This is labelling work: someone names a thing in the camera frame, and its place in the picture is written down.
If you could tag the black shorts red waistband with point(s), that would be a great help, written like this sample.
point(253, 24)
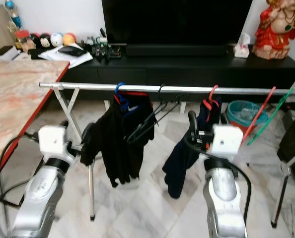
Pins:
point(125, 144)

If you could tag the black pouch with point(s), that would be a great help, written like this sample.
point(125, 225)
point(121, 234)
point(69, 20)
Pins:
point(71, 50)

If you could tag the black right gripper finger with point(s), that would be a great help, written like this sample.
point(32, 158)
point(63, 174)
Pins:
point(192, 124)

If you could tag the marble pattern folding table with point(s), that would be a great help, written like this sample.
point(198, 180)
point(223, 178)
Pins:
point(18, 109)

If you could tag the black round figure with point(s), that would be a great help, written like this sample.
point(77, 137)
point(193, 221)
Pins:
point(43, 40)

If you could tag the white paper stack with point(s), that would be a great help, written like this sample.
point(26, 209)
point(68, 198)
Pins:
point(78, 60)

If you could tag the black flat television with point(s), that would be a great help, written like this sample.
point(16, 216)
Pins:
point(177, 20)

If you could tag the red lid jar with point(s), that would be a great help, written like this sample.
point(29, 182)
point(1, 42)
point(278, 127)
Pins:
point(24, 39)

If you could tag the silver metal clothes rack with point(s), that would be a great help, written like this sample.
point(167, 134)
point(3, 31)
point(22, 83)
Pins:
point(167, 89)

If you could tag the white tissue box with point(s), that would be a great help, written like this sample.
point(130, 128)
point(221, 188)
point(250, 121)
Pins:
point(243, 48)

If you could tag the blue plastic hanger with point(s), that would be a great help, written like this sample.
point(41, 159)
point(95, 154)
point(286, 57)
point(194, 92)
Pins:
point(119, 99)

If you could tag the white round figure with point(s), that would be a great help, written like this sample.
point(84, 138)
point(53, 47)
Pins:
point(57, 39)

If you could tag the black soundbar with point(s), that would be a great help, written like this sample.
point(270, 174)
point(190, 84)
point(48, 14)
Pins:
point(177, 50)

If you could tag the black television console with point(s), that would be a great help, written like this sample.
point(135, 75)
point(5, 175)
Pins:
point(192, 72)

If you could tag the orange round figure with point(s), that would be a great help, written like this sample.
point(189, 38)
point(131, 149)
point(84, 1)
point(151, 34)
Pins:
point(69, 38)

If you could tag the black desk organizer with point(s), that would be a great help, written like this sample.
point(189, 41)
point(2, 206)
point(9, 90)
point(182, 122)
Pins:
point(105, 47)

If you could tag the navy blue garment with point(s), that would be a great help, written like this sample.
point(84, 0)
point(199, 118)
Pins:
point(182, 153)

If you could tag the orange bin teal liner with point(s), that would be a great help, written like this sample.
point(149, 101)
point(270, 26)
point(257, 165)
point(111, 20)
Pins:
point(244, 115)

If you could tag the red gold figurine statue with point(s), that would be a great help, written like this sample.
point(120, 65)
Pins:
point(276, 32)

